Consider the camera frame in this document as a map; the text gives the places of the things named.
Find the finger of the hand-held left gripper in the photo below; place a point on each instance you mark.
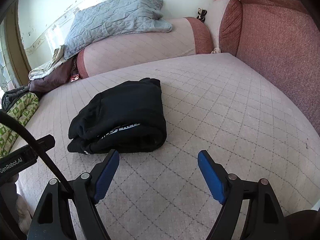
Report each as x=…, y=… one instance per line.
x=47, y=142

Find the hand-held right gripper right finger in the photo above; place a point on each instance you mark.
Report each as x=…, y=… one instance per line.
x=210, y=175

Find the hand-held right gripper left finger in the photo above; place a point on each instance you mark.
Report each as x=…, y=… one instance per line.
x=107, y=172

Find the black pants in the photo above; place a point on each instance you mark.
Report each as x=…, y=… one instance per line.
x=120, y=110

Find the green patterned cloth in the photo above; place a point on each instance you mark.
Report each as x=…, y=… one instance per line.
x=22, y=110

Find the dark grey cloth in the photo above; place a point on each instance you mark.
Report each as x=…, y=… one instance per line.
x=13, y=96

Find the purple cloth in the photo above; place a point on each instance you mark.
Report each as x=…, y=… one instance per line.
x=52, y=78

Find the pink quilted sofa seat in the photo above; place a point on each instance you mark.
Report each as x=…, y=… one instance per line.
x=212, y=110

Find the small red item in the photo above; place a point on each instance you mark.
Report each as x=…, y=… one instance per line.
x=75, y=77

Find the white crumpled cloth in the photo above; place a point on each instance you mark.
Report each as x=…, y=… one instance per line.
x=42, y=70

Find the dark brown cloth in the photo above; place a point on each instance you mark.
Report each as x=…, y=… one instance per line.
x=302, y=226

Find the white tassel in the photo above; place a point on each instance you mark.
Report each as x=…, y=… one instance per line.
x=215, y=50

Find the pink red sofa bolster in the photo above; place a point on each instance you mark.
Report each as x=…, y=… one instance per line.
x=140, y=47

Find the grey quilted blanket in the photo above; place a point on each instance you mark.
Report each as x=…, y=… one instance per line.
x=112, y=17

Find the red sofa back cushion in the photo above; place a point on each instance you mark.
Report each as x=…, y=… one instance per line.
x=275, y=50

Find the wooden door frame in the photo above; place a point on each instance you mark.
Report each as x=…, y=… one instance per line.
x=18, y=42

